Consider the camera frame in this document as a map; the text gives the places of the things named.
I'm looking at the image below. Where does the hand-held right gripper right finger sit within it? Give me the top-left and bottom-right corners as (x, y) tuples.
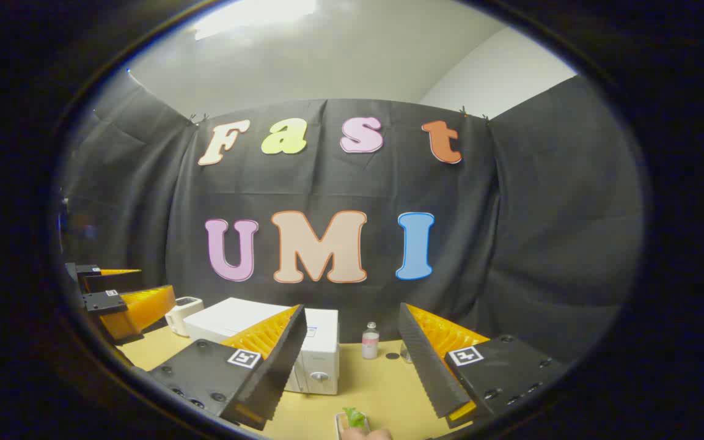
(397, 302), (568, 430)

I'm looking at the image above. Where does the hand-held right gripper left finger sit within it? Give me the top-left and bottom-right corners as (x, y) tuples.
(146, 304), (308, 431)

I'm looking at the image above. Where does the white microwave oven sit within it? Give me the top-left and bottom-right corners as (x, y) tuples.
(182, 297), (340, 396)

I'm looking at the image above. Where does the lettuce sandwich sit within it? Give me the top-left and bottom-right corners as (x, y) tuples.
(335, 408), (372, 440)

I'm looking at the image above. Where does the small white electronic device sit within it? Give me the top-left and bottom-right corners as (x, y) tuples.
(164, 296), (205, 337)

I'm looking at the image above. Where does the small pink label bottle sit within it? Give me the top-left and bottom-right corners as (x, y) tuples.
(362, 322), (381, 360)

